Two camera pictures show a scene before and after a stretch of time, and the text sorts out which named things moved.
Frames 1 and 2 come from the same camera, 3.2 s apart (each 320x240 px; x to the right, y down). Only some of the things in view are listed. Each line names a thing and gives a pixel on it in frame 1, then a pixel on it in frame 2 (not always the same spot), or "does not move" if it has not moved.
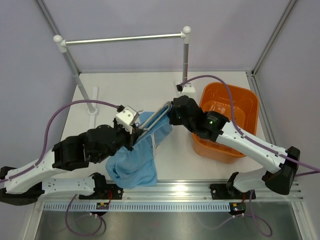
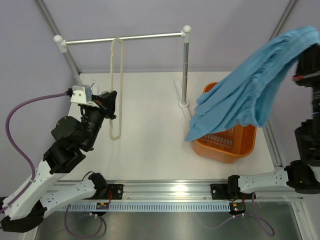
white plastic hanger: [154, 118] -> [121, 41]
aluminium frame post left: [47, 15] does not move
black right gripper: [173, 120] -> [308, 69]
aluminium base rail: [187, 192] does not move
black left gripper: [130, 138] -> [108, 102]
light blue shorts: [137, 166] -> [242, 98]
